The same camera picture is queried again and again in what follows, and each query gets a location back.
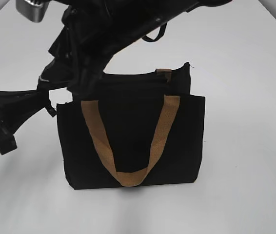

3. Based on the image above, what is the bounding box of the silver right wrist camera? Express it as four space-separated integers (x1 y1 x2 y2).
16 0 50 23

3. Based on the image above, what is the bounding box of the black canvas tote bag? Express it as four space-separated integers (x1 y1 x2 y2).
57 62 205 190

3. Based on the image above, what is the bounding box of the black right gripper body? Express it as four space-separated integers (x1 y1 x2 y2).
37 31 109 94

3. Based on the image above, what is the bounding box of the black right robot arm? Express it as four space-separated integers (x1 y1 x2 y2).
37 0 224 97

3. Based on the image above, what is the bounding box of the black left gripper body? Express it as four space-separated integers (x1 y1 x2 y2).
0 90 49 155

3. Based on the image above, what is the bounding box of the black cable loop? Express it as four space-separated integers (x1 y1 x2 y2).
141 24 167 42

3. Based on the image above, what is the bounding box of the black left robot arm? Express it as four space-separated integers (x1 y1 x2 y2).
0 90 57 155

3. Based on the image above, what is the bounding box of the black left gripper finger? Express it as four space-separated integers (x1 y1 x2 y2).
45 105 57 117

